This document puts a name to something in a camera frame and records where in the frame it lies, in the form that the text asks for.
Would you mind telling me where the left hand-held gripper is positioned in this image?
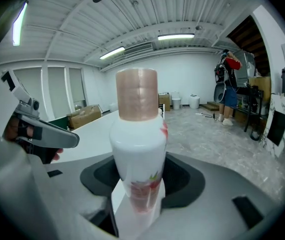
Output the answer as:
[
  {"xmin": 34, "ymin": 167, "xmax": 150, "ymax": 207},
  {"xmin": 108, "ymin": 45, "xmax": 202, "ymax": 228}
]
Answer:
[{"xmin": 1, "ymin": 70, "xmax": 80, "ymax": 149}]

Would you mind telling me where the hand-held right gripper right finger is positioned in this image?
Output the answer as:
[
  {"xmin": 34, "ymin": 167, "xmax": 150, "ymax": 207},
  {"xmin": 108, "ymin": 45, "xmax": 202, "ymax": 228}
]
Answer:
[{"xmin": 137, "ymin": 151, "xmax": 283, "ymax": 240}]

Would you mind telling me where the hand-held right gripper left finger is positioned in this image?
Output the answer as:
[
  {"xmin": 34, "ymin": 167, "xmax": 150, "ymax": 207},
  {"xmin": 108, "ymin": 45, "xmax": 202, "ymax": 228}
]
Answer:
[{"xmin": 0, "ymin": 135, "xmax": 120, "ymax": 240}]

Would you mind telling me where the white bottle with pink cap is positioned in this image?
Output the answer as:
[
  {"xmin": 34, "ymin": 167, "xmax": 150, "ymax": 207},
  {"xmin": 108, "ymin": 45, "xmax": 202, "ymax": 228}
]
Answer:
[{"xmin": 109, "ymin": 68, "xmax": 169, "ymax": 214}]

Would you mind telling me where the person's left hand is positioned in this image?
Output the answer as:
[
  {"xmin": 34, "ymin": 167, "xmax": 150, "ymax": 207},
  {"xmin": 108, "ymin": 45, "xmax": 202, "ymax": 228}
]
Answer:
[{"xmin": 3, "ymin": 116, "xmax": 65, "ymax": 164}]

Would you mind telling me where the dark green board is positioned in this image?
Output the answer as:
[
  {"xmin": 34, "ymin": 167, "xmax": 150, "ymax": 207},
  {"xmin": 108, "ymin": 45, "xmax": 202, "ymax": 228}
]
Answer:
[{"xmin": 47, "ymin": 115, "xmax": 71, "ymax": 133}]

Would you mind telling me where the large open cardboard box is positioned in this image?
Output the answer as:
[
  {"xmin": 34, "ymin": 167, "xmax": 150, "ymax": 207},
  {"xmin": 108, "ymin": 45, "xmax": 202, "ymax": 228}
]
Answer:
[{"xmin": 66, "ymin": 104, "xmax": 102, "ymax": 130}]

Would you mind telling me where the small black pot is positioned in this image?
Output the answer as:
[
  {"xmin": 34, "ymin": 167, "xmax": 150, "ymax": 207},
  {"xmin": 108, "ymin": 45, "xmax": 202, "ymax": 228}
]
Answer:
[{"xmin": 249, "ymin": 129, "xmax": 261, "ymax": 142}]

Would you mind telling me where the marble fireplace surround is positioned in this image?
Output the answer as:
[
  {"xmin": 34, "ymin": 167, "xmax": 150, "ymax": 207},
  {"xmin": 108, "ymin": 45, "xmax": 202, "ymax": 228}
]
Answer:
[{"xmin": 260, "ymin": 93, "xmax": 285, "ymax": 161}]

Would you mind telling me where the low wooden step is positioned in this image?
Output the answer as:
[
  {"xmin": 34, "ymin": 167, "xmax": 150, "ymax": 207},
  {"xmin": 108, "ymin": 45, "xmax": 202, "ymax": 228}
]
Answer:
[{"xmin": 199, "ymin": 101, "xmax": 221, "ymax": 112}]

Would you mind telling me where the white bucket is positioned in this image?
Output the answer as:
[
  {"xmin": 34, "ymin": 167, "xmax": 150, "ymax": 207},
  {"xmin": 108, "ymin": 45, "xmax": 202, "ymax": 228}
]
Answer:
[{"xmin": 189, "ymin": 94, "xmax": 201, "ymax": 110}]

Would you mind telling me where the white bin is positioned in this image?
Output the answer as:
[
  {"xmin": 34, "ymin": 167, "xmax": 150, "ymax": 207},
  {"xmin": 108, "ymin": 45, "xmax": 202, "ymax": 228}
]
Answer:
[{"xmin": 171, "ymin": 91, "xmax": 182, "ymax": 110}]

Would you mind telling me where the black metal table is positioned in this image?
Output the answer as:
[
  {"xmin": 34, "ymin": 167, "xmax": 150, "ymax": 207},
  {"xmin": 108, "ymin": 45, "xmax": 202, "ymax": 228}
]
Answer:
[{"xmin": 233, "ymin": 85, "xmax": 270, "ymax": 135}]

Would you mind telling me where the small cardboard box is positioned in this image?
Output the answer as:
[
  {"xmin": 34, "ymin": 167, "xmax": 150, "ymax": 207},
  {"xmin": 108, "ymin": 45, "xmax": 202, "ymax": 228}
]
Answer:
[{"xmin": 158, "ymin": 92, "xmax": 171, "ymax": 112}]

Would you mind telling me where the long ceiling lamp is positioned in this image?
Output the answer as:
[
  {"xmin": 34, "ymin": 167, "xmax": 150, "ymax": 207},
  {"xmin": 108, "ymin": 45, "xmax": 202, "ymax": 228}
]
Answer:
[
  {"xmin": 99, "ymin": 46, "xmax": 126, "ymax": 61},
  {"xmin": 157, "ymin": 33, "xmax": 196, "ymax": 42},
  {"xmin": 12, "ymin": 1, "xmax": 29, "ymax": 47}
]

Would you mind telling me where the grey and black backpack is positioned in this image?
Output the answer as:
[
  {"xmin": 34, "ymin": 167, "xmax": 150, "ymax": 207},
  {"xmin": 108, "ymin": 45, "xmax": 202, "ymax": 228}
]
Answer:
[{"xmin": 213, "ymin": 58, "xmax": 231, "ymax": 104}]

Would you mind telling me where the wooden crate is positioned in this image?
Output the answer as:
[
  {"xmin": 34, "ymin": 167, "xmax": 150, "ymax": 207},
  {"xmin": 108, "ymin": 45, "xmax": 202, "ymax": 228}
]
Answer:
[{"xmin": 248, "ymin": 76, "xmax": 272, "ymax": 95}]

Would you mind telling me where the ceiling air vent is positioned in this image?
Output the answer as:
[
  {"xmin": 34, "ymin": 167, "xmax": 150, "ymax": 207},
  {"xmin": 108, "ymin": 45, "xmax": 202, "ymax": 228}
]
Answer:
[{"xmin": 123, "ymin": 42, "xmax": 154, "ymax": 57}]

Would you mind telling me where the silver refrigerator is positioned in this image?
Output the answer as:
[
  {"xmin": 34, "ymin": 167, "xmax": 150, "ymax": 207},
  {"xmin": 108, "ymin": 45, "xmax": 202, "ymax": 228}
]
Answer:
[{"xmin": 235, "ymin": 50, "xmax": 256, "ymax": 86}]

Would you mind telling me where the black floor cable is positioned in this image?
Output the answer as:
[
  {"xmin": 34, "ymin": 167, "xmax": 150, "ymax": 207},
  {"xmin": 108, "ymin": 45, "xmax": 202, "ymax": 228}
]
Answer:
[{"xmin": 201, "ymin": 111, "xmax": 219, "ymax": 122}]

